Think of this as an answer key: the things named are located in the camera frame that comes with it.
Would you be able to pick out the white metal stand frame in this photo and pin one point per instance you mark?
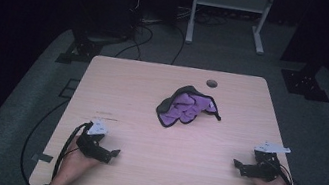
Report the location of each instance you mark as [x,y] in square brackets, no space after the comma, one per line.
[231,1]

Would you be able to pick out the person's left hand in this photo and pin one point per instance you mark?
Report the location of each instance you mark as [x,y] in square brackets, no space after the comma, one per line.
[70,166]

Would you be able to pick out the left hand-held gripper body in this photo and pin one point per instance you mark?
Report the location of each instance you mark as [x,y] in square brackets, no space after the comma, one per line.
[91,146]

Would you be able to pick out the grey round table grommet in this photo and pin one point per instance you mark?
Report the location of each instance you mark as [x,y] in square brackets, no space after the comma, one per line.
[211,83]

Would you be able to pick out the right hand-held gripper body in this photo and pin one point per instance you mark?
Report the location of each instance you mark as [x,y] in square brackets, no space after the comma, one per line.
[266,168]

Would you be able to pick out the grey tape strip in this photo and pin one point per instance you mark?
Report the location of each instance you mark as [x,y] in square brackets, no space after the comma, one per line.
[41,157]

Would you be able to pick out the black stand with flat base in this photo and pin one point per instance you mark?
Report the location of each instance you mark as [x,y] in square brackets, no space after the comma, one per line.
[83,48]

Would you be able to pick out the purple and black cloth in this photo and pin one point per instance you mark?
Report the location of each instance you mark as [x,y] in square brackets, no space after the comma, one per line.
[185,107]

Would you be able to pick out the black post on square base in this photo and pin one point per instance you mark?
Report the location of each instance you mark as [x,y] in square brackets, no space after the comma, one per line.
[304,83]

